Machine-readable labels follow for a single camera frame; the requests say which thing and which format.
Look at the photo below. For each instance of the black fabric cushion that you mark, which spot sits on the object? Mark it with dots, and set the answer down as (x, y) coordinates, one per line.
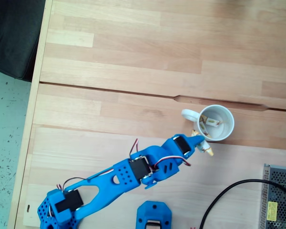
(12, 35)

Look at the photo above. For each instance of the blue printed post bracket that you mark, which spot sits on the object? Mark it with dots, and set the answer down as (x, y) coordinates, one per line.
(155, 210)

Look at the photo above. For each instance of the white ceramic mug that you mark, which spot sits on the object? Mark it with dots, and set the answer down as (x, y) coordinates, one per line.
(225, 133)

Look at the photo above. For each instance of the yellow warning label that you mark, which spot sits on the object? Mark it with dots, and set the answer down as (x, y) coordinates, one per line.
(272, 211)

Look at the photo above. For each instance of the pale wooden base board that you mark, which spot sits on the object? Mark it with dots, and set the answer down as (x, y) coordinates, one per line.
(228, 167)

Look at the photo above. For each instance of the perforated metal power supply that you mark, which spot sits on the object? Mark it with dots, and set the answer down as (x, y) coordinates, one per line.
(283, 174)

